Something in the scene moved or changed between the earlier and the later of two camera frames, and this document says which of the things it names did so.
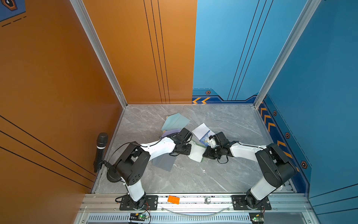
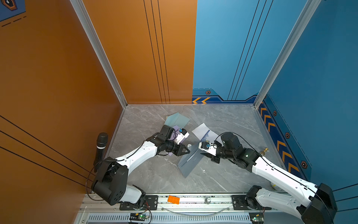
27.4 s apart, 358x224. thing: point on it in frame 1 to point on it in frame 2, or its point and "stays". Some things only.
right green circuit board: (257, 218) stays
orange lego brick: (173, 199) stays
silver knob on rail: (207, 200) stays
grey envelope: (165, 161) to (187, 163)
